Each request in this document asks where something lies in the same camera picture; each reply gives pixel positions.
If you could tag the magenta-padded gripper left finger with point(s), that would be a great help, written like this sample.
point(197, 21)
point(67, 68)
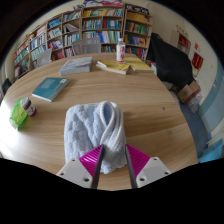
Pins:
point(75, 171)

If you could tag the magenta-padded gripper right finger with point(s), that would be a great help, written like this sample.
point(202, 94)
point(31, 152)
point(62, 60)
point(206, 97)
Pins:
point(153, 170)

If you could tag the light blue waffle towel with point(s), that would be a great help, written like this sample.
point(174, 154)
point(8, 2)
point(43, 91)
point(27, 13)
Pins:
point(86, 133)

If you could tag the red jam jar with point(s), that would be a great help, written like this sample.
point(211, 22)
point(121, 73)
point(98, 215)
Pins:
point(29, 107)

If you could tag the green plastic bag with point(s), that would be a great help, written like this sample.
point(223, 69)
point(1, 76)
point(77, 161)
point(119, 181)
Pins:
point(17, 116)

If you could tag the cardboard box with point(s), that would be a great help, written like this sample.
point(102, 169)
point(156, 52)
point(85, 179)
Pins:
point(187, 92)

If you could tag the teal book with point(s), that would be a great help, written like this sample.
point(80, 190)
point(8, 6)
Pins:
point(50, 88)

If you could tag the grey book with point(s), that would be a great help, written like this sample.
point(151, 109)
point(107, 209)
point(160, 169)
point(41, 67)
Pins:
point(76, 65)

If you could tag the yellow book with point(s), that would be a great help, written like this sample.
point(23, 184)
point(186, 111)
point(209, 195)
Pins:
point(140, 65)
point(112, 66)

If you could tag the black coat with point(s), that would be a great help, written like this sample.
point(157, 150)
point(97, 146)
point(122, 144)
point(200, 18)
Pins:
point(171, 63)

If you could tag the black office chair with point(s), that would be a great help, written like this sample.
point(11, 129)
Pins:
point(6, 86)

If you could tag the grey chair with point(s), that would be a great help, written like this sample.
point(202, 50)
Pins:
point(44, 57)
point(86, 46)

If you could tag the white plastic bottle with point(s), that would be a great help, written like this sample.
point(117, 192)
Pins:
point(120, 51)

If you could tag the wooden bookshelf unit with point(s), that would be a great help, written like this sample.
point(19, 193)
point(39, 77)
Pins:
point(96, 25)

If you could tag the red wall poster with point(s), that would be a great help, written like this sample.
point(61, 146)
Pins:
point(197, 60)

